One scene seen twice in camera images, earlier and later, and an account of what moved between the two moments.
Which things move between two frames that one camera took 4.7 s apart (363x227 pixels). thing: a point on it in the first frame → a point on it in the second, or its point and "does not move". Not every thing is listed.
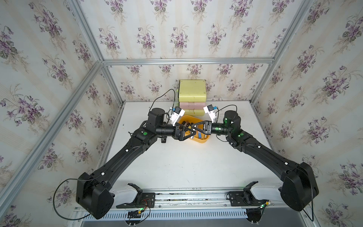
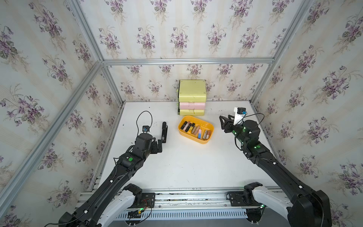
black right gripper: (206, 123) → (229, 124)
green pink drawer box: (192, 96) does not move
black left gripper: (179, 135) → (155, 150)
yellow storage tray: (189, 120) does not move
